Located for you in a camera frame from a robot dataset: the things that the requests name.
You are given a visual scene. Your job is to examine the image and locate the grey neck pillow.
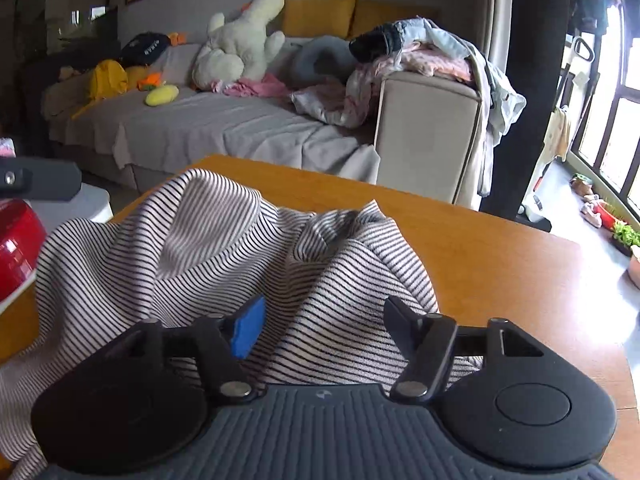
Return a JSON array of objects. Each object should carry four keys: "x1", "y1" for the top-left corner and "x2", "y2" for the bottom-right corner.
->
[{"x1": 288, "y1": 36, "x2": 358, "y2": 89}]

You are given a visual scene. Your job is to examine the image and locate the white side table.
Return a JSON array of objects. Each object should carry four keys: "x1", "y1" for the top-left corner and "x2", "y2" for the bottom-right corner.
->
[{"x1": 29, "y1": 183, "x2": 113, "y2": 232}]

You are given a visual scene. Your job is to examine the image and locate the pink cloth on sofa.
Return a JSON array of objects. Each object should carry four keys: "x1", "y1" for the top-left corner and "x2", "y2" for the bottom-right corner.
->
[{"x1": 210, "y1": 74, "x2": 291, "y2": 99}]

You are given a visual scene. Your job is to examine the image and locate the green leafy plant tray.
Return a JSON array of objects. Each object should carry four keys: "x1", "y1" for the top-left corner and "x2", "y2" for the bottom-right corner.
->
[{"x1": 611, "y1": 220, "x2": 640, "y2": 257}]

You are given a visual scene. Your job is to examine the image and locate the glass fish tank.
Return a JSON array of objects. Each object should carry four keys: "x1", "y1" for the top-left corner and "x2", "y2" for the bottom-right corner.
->
[{"x1": 13, "y1": 0, "x2": 117, "y2": 58}]

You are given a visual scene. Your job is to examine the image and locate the pile of clothes on armrest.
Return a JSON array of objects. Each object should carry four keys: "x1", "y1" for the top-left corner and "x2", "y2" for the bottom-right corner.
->
[{"x1": 349, "y1": 16, "x2": 526, "y2": 198}]

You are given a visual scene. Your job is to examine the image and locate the red glossy bowl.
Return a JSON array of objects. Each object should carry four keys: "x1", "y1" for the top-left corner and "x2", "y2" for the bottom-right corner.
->
[{"x1": 0, "y1": 200, "x2": 47, "y2": 312}]

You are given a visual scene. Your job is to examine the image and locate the black cap with lettering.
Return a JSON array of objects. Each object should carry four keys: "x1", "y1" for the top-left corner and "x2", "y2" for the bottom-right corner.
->
[{"x1": 118, "y1": 32, "x2": 171, "y2": 68}]

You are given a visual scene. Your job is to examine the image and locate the striped white black garment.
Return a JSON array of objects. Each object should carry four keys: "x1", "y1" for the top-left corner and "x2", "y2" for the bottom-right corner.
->
[{"x1": 1, "y1": 169, "x2": 438, "y2": 479}]

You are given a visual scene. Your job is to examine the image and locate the yellow cushion left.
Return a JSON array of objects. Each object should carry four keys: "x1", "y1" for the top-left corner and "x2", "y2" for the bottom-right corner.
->
[{"x1": 281, "y1": 0, "x2": 356, "y2": 39}]

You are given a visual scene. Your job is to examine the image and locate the yellow cushion right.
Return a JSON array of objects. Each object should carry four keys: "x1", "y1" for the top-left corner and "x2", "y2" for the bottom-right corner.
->
[{"x1": 347, "y1": 0, "x2": 442, "y2": 39}]

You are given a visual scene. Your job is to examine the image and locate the beige sofa with grey cover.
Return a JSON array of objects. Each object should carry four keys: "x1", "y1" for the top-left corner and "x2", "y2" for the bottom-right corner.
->
[{"x1": 40, "y1": 44, "x2": 483, "y2": 209}]

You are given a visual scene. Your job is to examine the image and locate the crumpled light blanket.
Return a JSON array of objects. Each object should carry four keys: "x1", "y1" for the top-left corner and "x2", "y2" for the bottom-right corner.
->
[{"x1": 290, "y1": 81, "x2": 372, "y2": 129}]

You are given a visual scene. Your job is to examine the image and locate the yellow duck plush toy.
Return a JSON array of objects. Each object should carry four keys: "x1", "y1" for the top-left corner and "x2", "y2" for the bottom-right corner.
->
[{"x1": 72, "y1": 60, "x2": 149, "y2": 119}]

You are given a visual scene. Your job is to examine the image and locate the yellow oval plush toy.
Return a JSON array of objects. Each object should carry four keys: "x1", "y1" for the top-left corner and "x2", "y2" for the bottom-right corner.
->
[{"x1": 144, "y1": 84, "x2": 180, "y2": 107}]

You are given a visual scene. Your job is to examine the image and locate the yellow cushion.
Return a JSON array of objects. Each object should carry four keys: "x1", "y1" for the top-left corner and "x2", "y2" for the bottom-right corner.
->
[
  {"x1": 347, "y1": 0, "x2": 442, "y2": 39},
  {"x1": 281, "y1": 0, "x2": 356, "y2": 39}
]

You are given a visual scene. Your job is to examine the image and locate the white plush duck toy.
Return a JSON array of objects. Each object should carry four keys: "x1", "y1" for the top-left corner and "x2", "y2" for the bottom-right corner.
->
[{"x1": 192, "y1": 0, "x2": 285, "y2": 91}]

